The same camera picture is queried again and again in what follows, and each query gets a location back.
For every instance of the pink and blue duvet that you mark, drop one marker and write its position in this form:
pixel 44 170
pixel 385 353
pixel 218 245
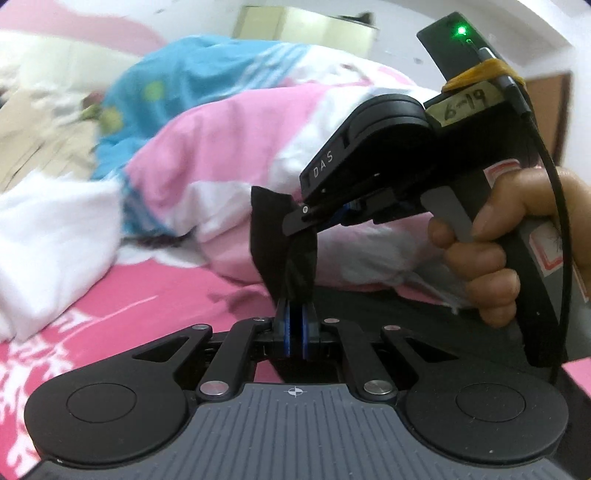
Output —
pixel 221 138

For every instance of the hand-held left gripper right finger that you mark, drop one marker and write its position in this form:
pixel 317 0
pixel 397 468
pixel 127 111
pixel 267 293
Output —
pixel 304 337

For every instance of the beige pants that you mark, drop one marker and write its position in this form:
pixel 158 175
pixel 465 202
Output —
pixel 41 138

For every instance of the pale yellow wardrobe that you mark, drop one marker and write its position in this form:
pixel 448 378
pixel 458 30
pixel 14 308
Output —
pixel 304 32

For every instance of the brown wooden door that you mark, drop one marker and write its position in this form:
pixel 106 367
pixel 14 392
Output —
pixel 549 115

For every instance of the pink floral blanket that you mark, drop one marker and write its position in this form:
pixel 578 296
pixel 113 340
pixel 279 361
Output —
pixel 161 295

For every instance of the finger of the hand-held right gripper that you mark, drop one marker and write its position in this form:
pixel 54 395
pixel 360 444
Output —
pixel 304 218

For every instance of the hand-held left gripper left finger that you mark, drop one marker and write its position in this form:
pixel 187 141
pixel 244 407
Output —
pixel 286 334

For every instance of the black t-shirt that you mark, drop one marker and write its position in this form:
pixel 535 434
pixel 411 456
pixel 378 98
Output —
pixel 277 240

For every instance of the person's right hand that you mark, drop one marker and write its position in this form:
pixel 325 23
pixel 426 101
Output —
pixel 489 277

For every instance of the white cloth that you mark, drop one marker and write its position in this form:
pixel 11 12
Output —
pixel 55 240

